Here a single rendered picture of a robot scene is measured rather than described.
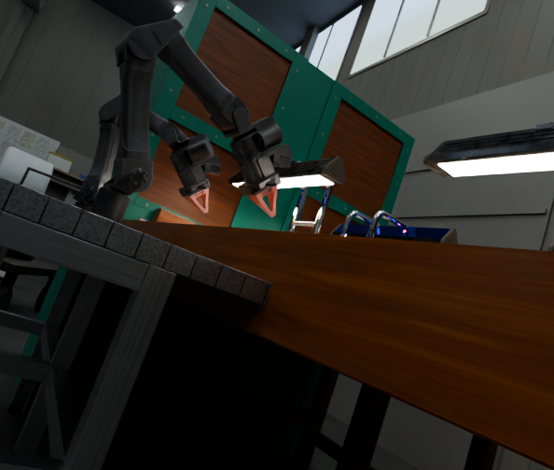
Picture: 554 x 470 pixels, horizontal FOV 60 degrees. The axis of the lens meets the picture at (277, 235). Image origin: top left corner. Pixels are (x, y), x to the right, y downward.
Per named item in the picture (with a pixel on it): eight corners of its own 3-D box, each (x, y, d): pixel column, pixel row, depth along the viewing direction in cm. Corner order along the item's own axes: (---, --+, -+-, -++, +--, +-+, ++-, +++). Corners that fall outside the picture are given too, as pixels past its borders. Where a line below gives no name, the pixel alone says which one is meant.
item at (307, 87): (116, 196, 180) (206, -18, 195) (87, 199, 227) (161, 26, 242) (363, 302, 250) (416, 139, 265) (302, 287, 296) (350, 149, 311)
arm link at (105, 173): (108, 207, 152) (131, 114, 159) (94, 200, 146) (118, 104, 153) (91, 206, 154) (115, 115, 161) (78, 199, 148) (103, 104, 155)
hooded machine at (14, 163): (-50, 260, 515) (3, 147, 537) (9, 279, 542) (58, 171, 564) (-61, 266, 450) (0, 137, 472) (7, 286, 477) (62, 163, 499)
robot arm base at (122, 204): (124, 200, 108) (93, 187, 105) (142, 195, 90) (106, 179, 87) (110, 232, 107) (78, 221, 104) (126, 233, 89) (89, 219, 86)
